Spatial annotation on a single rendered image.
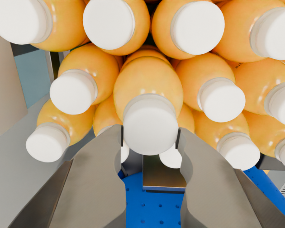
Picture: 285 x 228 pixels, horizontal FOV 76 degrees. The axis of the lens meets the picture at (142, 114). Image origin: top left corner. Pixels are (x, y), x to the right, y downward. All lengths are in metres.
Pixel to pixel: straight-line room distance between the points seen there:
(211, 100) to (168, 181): 0.19
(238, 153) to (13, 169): 0.65
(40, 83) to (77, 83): 1.34
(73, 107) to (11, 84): 0.14
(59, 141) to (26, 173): 0.48
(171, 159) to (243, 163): 0.08
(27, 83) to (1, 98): 1.27
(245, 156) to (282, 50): 0.11
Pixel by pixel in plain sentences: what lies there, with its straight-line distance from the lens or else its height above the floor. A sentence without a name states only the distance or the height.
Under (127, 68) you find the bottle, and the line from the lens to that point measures 0.17.
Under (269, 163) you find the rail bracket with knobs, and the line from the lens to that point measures 0.43.
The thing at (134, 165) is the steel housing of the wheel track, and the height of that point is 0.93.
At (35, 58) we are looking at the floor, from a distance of 1.48.
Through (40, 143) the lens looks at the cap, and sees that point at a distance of 0.23.
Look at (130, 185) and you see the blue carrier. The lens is 0.40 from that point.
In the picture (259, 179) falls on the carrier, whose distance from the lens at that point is 1.05.
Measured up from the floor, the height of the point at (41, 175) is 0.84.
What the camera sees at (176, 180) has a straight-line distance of 0.34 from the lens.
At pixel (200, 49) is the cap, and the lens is 0.17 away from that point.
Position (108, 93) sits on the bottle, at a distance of 0.22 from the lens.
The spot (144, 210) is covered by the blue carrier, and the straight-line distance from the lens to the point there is 0.36.
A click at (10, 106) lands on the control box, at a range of 0.31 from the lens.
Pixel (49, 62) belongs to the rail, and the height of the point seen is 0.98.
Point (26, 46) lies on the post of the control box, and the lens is 0.41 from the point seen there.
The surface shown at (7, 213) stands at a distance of 0.62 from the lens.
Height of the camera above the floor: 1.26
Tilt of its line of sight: 63 degrees down
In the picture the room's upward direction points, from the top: 179 degrees counter-clockwise
